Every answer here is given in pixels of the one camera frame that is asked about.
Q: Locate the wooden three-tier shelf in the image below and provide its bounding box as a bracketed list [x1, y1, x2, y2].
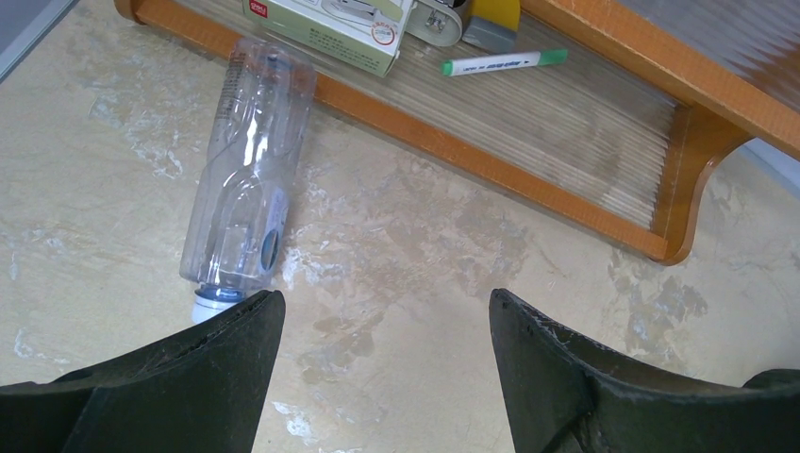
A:
[116, 1, 799, 265]

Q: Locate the clear bottle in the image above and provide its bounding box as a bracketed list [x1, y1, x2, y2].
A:
[179, 38, 316, 324]

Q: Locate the green-capped white marker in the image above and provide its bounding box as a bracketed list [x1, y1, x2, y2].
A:
[441, 49, 568, 76]

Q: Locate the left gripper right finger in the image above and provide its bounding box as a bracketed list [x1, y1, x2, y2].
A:
[489, 289, 799, 452]

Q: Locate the white stapler on bottom shelf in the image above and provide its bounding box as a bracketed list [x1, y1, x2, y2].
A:
[242, 0, 462, 77]

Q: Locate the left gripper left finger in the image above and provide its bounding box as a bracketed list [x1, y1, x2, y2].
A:
[1, 291, 286, 452]

